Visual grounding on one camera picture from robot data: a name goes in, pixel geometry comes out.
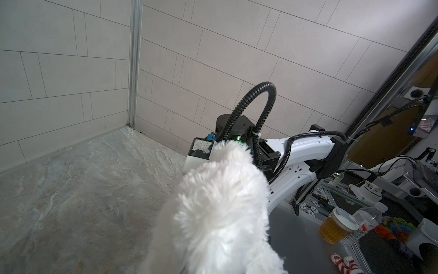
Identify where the red white striped cloth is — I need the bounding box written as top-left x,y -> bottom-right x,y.
330,253 -> 364,274

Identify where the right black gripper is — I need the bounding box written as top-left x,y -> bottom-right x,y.
215,114 -> 270,178

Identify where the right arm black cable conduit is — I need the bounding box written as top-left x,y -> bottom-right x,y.
216,81 -> 348,184

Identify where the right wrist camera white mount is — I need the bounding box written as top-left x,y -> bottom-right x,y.
181,134 -> 216,174

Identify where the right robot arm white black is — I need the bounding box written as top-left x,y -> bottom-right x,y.
229,116 -> 349,212

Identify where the plastic jar amber liquid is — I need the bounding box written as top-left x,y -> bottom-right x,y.
318,207 -> 359,245

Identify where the white teddy bear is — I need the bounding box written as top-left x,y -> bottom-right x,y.
138,140 -> 285,274

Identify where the aluminium corner wall profile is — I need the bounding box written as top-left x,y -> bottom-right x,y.
128,0 -> 144,129

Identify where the clear plastic water bottle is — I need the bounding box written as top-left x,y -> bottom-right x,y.
352,202 -> 388,241

